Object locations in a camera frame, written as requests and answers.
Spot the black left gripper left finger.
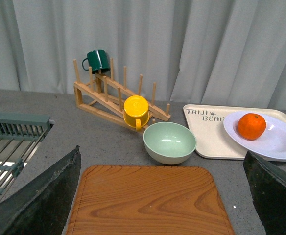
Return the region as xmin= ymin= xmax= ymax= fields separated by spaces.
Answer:
xmin=0 ymin=146 xmax=81 ymax=235

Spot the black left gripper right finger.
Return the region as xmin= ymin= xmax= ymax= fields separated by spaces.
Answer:
xmin=243 ymin=151 xmax=286 ymax=235

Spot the white ridged deep plate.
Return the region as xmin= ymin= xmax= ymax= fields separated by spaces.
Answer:
xmin=223 ymin=111 xmax=286 ymax=161

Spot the orange fruit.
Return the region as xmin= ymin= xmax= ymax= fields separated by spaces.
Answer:
xmin=237 ymin=113 xmax=267 ymax=141

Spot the brown wooden cutting board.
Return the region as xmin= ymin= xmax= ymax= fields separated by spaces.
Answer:
xmin=67 ymin=165 xmax=234 ymax=235

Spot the green sink drying rack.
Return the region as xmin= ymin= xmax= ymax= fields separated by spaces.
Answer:
xmin=0 ymin=113 xmax=53 ymax=201

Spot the beige bear tray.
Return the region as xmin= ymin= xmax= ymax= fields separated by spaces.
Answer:
xmin=183 ymin=104 xmax=286 ymax=162

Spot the light green bowl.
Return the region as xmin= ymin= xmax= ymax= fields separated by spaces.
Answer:
xmin=143 ymin=122 xmax=197 ymax=165

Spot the wooden dish rack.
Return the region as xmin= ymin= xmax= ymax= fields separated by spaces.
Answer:
xmin=72 ymin=57 xmax=171 ymax=133

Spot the yellow mug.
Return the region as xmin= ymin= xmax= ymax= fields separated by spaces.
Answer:
xmin=123 ymin=95 xmax=149 ymax=131

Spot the dark green mug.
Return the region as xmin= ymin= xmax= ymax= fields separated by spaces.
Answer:
xmin=82 ymin=49 xmax=111 ymax=74

